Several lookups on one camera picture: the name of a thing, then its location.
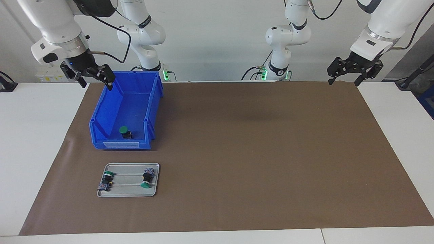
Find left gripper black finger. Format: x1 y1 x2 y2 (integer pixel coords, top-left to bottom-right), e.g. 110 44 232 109
327 57 353 85
354 60 384 87

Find black table clamp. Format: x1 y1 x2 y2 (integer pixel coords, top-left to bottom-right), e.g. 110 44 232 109
0 70 18 93

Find brown table mat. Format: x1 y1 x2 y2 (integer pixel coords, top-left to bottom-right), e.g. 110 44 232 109
19 81 434 236

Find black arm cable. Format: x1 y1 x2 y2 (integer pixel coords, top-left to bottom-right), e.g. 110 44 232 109
86 5 132 64
305 0 434 51

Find black base cable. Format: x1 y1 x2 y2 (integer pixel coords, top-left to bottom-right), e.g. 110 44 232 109
241 51 273 81

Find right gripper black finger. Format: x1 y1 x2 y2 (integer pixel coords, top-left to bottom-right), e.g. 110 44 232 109
86 64 116 91
60 63 87 88

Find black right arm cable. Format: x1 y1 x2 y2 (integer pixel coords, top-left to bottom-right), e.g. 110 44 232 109
86 5 132 64

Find green lit base connector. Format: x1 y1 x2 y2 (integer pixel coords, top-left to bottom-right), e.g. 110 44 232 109
255 65 269 81
161 64 177 82

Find black stand with pole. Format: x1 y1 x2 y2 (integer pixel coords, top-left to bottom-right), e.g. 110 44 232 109
395 54 434 90

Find grey metal tray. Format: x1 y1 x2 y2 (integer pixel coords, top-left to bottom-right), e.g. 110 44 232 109
97 163 160 198

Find blue plastic storage bin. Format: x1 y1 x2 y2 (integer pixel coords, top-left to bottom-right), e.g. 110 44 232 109
89 70 164 150

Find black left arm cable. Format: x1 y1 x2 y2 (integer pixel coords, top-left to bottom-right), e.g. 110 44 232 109
305 0 434 51

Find blue crate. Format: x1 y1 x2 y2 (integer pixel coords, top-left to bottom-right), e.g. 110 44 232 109
418 85 434 120

